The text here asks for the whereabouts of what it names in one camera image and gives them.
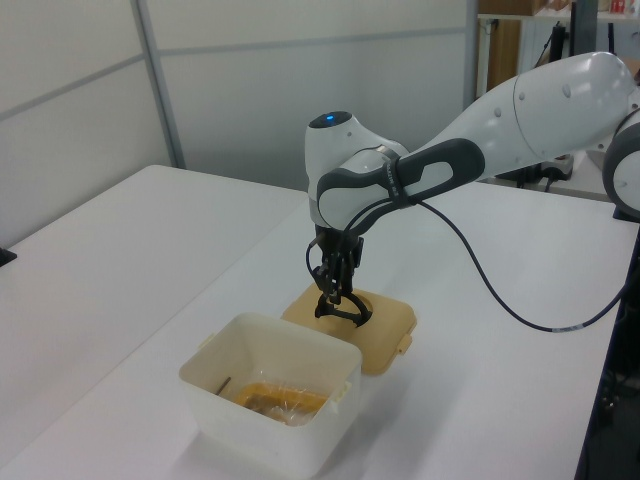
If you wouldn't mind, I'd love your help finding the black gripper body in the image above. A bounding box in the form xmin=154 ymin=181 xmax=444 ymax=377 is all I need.
xmin=313 ymin=224 xmax=365 ymax=266

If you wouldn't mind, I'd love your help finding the black lid handle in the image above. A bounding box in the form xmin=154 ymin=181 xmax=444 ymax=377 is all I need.
xmin=313 ymin=292 xmax=374 ymax=330

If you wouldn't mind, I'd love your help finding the grey partition post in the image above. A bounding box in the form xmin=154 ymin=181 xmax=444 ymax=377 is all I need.
xmin=463 ymin=0 xmax=484 ymax=101

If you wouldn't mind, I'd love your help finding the brown wooden board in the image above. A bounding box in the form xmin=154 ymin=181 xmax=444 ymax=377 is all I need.
xmin=487 ymin=19 xmax=521 ymax=92

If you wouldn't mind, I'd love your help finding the white plastic tool case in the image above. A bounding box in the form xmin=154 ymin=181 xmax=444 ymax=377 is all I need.
xmin=178 ymin=312 xmax=362 ymax=479

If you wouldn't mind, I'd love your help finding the cardboard box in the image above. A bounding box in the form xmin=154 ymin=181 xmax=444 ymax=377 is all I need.
xmin=478 ymin=0 xmax=547 ymax=16

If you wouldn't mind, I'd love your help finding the white power strip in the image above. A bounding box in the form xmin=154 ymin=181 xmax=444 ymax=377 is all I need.
xmin=542 ymin=155 xmax=575 ymax=182

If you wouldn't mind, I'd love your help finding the black cable strap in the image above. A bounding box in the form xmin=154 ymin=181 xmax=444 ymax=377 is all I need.
xmin=382 ymin=157 xmax=419 ymax=206

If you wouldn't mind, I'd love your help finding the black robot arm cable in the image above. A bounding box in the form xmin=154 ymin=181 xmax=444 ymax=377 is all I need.
xmin=304 ymin=197 xmax=629 ymax=334

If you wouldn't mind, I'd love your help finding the tan plastic case lid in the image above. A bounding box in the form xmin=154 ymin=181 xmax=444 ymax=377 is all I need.
xmin=280 ymin=284 xmax=417 ymax=376

